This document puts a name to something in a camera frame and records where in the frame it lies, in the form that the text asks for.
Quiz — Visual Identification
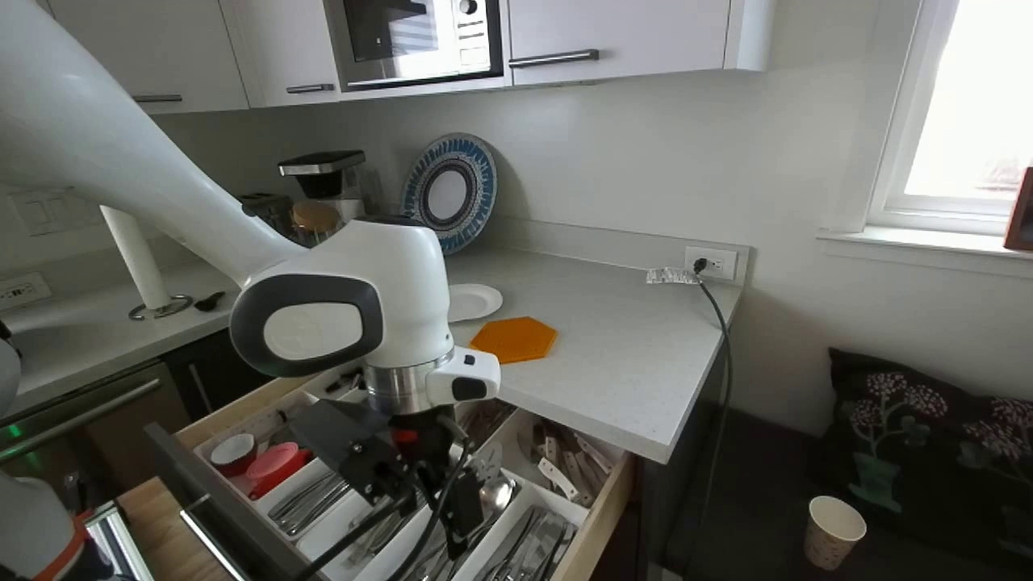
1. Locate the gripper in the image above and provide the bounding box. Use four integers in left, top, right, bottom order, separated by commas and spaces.
392, 408, 487, 561

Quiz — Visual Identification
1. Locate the heap of dinner knives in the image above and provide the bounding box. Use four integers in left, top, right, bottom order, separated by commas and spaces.
471, 504, 579, 581

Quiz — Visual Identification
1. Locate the orange hexagonal placemat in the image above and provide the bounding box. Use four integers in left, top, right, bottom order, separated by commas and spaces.
468, 316, 559, 366

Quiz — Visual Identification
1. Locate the wooden drawer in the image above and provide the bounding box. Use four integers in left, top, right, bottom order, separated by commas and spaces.
116, 365, 640, 581

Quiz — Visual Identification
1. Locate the large metal spoon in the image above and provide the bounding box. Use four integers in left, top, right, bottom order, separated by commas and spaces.
479, 474, 518, 515

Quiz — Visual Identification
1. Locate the heap of metal forks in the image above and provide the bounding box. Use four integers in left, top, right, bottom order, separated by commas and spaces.
267, 471, 353, 538

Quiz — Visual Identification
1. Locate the small white plate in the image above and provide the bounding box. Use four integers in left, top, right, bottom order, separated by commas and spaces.
446, 282, 504, 324

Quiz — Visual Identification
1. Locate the red and white cup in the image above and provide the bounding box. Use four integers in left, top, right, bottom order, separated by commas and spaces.
210, 433, 258, 478

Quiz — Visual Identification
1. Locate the dark lower cabinet door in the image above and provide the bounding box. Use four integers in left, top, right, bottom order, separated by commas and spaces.
160, 329, 277, 422

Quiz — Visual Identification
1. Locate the glass jar with brown lid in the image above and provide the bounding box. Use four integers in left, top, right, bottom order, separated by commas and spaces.
291, 200, 345, 248

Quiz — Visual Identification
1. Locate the blue patterned decorative plate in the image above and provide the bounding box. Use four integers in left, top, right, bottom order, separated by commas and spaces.
400, 132, 500, 257

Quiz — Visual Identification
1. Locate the black coffee maker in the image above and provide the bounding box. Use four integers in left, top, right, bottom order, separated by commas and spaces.
278, 149, 382, 243

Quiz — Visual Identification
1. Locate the white paper cup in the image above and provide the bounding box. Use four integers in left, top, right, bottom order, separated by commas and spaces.
803, 495, 868, 572

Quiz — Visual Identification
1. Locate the steel dishwasher door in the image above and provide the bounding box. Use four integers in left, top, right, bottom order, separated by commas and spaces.
0, 358, 191, 495

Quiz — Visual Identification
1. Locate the paper towel roll on holder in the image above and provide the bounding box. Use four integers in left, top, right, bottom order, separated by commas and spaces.
99, 204, 195, 322

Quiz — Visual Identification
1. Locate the dark floral cushion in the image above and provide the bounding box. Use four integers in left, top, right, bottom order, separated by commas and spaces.
810, 347, 1033, 559

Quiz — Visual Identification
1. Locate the narrow white cabinet door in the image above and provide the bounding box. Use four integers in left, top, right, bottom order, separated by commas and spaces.
220, 0, 341, 109

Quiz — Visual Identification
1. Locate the wide white cabinet door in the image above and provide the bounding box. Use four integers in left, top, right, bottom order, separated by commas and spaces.
507, 0, 733, 87
47, 0, 249, 115

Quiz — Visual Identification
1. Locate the window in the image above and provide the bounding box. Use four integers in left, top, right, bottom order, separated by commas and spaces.
867, 0, 1033, 237

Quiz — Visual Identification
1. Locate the heap of wooden handled knives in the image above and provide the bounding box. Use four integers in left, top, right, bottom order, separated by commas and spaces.
516, 416, 616, 509

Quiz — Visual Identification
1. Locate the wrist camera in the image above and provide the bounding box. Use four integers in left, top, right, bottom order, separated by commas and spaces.
289, 398, 414, 507

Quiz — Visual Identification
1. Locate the drawer handle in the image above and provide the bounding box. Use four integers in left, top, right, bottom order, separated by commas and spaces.
178, 493, 253, 581

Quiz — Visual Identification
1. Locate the black cable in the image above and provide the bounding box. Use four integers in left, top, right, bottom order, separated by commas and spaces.
692, 257, 734, 581

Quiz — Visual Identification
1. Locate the white wall socket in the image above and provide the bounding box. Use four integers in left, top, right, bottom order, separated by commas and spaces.
684, 245, 739, 282
0, 272, 52, 312

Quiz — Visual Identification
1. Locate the dishwasher door handle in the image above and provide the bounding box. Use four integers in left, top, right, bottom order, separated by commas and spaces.
0, 377, 163, 466

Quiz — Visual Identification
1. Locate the white wall cabinet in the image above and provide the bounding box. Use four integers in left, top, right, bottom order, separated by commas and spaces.
36, 0, 777, 115

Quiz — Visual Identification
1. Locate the white wall switch plate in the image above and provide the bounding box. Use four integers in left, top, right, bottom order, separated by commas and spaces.
7, 188, 103, 237

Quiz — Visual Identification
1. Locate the brown wooden frame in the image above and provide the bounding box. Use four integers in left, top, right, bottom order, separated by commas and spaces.
1004, 166, 1033, 252

